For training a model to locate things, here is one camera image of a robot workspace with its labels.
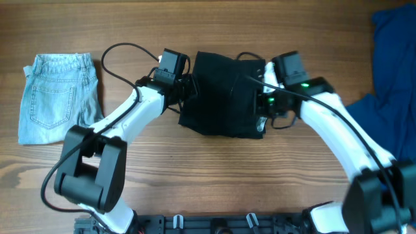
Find black shorts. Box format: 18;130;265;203
179;51;266;139

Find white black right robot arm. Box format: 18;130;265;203
254;57;415;233

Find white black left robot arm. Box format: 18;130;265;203
48;73;198;233

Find blue polo shirt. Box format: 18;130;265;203
347;3;415;161

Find light blue denim shorts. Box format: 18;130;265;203
18;53;103;145

